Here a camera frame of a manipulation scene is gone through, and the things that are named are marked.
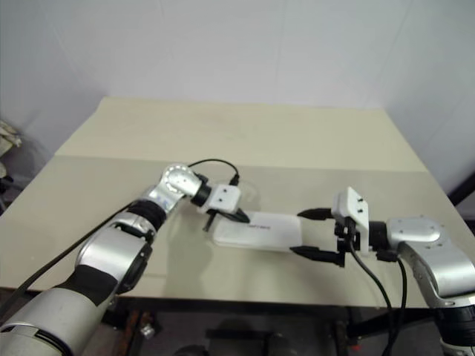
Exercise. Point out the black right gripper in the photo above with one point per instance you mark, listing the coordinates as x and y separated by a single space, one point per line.
347 235

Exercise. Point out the pale crumpled clutter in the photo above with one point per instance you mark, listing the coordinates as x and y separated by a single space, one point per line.
7 137

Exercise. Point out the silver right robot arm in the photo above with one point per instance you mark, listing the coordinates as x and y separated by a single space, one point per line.
415 233

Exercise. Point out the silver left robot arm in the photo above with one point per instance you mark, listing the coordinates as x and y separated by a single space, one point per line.
111 252

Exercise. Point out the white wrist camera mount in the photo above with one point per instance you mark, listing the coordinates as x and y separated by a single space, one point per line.
356 211
224 198

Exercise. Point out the black metal frame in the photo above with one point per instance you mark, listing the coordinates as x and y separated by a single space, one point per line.
464 189

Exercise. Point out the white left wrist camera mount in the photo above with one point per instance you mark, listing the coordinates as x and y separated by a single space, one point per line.
224 198

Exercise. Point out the black table frame bar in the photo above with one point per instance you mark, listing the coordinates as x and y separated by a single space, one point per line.
378 320

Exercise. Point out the white pencil case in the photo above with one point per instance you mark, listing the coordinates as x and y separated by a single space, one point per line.
259 233

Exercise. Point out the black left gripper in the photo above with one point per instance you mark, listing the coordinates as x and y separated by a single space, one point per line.
222 213

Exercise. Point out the small metal fitting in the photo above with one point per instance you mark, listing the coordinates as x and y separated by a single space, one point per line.
147 331

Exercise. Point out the rusty red table leg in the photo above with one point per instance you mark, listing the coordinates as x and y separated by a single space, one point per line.
133 330

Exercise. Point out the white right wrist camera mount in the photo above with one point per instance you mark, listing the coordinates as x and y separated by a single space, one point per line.
356 211

